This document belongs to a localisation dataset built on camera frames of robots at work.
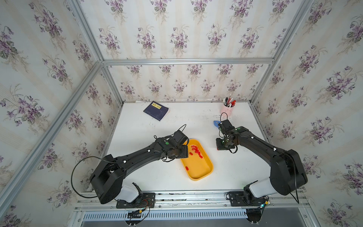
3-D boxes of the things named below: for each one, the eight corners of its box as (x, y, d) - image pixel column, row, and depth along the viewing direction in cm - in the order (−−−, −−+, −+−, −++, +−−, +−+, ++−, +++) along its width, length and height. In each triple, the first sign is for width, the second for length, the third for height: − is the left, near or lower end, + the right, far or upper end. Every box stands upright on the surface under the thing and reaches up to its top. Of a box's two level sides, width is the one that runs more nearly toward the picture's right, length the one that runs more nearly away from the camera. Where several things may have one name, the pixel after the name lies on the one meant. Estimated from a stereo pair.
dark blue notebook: (143, 112, 115) (142, 110, 114) (153, 102, 123) (153, 100, 121) (160, 121, 109) (160, 119, 108) (170, 110, 117) (170, 108, 115)
